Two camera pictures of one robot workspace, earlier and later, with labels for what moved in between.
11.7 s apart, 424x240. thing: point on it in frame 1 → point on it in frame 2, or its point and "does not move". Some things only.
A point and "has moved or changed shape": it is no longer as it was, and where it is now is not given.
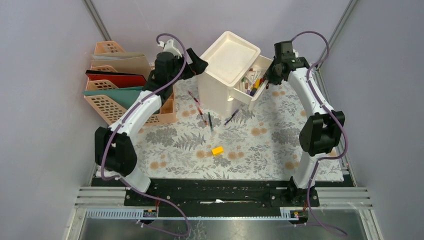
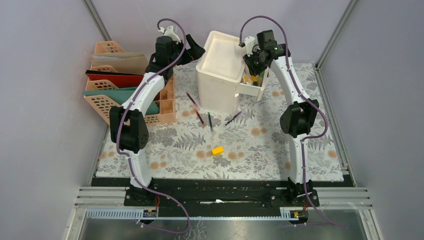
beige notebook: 135,63 does not move
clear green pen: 210,121 does not move
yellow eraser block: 217,150 does not move
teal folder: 126,96 does not move
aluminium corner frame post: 91,8 does not move
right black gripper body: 272,75 → 254,63
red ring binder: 120,80 does not move
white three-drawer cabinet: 236,73 has moved or changed shape
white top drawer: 265,63 has moved or changed shape
